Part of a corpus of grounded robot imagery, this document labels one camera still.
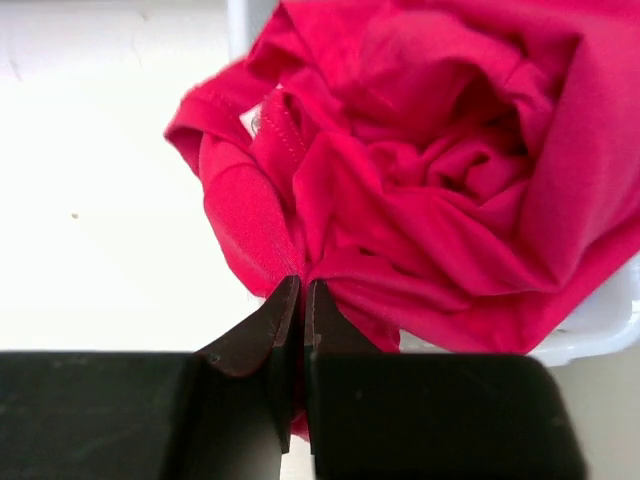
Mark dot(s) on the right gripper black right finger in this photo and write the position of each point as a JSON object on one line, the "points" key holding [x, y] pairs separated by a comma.
{"points": [[377, 415]]}

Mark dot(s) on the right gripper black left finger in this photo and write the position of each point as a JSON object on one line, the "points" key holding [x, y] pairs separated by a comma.
{"points": [[222, 412]]}

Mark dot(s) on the crimson red t-shirt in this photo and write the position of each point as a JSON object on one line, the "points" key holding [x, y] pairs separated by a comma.
{"points": [[464, 171]]}

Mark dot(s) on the white plastic laundry basket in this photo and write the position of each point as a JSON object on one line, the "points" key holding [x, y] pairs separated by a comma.
{"points": [[606, 322]]}

